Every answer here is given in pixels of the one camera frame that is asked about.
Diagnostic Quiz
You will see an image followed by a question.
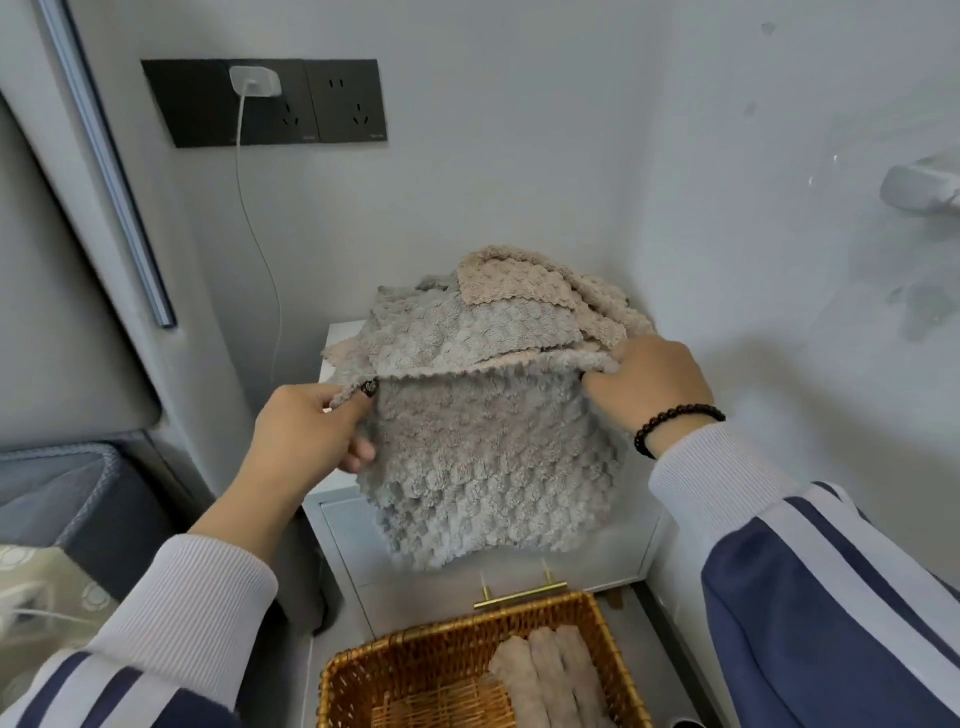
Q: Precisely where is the person's left hand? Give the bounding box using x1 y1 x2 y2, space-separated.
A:
239 380 379 519

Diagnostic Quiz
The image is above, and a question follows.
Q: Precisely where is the person's right hand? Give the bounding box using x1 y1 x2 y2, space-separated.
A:
581 335 719 438

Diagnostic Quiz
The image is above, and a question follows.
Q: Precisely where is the single grey towel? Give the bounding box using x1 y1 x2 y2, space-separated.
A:
327 348 631 573

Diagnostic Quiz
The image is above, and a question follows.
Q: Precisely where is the pile of beige grey towels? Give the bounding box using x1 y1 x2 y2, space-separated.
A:
320 245 658 391

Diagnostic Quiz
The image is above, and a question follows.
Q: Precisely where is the orange wicker basket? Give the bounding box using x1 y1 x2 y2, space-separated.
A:
316 590 654 728

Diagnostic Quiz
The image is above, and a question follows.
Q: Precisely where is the single beige towel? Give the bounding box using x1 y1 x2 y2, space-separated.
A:
528 628 583 728
554 624 613 728
488 637 549 728

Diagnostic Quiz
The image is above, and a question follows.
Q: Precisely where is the person's right forearm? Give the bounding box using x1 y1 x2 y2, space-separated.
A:
648 419 960 728

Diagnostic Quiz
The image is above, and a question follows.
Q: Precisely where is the person's left forearm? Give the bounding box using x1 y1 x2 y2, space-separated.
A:
0 464 280 728

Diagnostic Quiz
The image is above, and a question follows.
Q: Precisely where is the white nightstand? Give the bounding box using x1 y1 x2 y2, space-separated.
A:
303 320 673 639

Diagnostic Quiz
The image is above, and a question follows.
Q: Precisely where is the grey padded headboard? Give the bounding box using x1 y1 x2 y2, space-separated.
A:
0 97 163 451

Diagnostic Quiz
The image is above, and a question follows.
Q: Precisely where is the patterned beige bedspread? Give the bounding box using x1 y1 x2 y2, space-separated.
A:
0 543 121 706

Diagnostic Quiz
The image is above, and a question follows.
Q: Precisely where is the silver headboard trim strip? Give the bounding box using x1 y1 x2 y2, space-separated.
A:
33 0 179 330

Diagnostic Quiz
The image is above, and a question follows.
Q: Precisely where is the white charger plug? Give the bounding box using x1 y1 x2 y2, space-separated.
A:
228 65 284 99

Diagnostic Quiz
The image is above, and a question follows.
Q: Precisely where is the black bead bracelet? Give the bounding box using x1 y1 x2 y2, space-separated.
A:
633 403 727 461

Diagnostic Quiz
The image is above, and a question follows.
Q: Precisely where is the short gold drawer handle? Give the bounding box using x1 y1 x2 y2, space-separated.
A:
472 558 571 613

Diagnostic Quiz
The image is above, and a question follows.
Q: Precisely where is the white charging cable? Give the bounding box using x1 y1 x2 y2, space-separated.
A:
0 82 285 628

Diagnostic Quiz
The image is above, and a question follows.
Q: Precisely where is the white wall hook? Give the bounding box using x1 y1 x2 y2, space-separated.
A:
879 153 960 215

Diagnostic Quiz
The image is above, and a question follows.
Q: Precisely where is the narrow black wall socket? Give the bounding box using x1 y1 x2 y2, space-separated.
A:
305 58 389 144

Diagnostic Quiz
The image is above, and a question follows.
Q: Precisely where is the wide black wall socket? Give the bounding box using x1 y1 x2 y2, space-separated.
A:
140 58 320 149

